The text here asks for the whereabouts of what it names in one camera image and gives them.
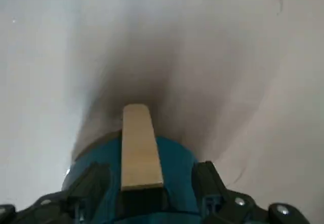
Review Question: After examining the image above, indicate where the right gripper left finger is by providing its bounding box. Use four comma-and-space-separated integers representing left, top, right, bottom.
0, 162, 112, 224

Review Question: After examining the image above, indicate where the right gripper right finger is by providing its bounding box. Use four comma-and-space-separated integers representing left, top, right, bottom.
193, 160, 312, 224

